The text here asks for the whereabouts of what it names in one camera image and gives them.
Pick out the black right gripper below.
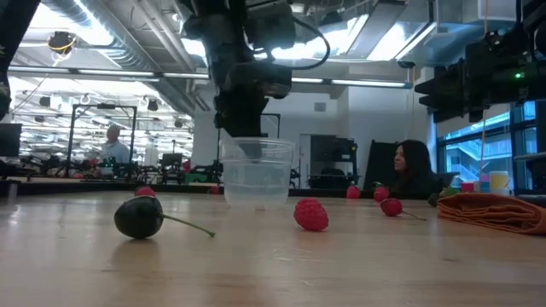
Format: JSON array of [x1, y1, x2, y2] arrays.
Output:
[[414, 25, 541, 125]]

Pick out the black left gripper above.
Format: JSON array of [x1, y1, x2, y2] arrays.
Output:
[[214, 61, 293, 159]]

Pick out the large red raspberry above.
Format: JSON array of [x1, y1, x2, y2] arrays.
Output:
[[293, 197, 330, 233]]

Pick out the dark cherry with green stem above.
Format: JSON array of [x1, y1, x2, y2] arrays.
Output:
[[113, 194, 217, 240]]

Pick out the white bowl with strawberries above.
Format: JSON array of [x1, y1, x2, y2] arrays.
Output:
[[219, 136, 296, 211]]

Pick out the green box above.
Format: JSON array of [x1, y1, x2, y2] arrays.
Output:
[[183, 171, 209, 185]]

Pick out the person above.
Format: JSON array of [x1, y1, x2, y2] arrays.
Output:
[[100, 124, 131, 177], [390, 139, 447, 200]]

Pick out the black office chair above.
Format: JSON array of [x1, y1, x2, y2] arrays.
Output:
[[160, 152, 185, 185]]

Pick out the long tube light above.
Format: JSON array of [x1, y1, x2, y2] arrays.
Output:
[[8, 66, 210, 83], [292, 76, 413, 90]]

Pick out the blue pink box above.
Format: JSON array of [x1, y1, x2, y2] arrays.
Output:
[[473, 173, 491, 194]]

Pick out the black leaning panel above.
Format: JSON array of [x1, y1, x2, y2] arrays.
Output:
[[362, 139, 400, 191]]

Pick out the green item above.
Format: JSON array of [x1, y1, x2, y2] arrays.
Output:
[[427, 186, 461, 208]]

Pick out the black equipment rack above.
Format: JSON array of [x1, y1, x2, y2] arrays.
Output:
[[309, 135, 359, 190]]

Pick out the yellow white cup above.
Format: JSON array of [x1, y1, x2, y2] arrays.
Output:
[[489, 170, 511, 196]]

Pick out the black monitor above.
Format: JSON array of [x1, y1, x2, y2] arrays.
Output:
[[0, 123, 22, 158]]

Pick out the window with black frame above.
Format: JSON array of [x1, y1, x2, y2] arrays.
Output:
[[437, 100, 546, 195]]

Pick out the yellow hanging cable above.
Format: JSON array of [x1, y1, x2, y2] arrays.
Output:
[[479, 0, 490, 180]]

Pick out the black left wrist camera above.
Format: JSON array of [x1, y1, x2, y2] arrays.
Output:
[[245, 6, 296, 49]]

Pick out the silver ventilation duct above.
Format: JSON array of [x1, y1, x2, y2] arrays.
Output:
[[40, 0, 148, 72]]

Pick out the tall black frame stand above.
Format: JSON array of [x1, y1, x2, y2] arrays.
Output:
[[66, 103, 138, 178]]

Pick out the black yellow cord reel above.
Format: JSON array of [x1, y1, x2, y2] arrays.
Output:
[[47, 30, 78, 56]]

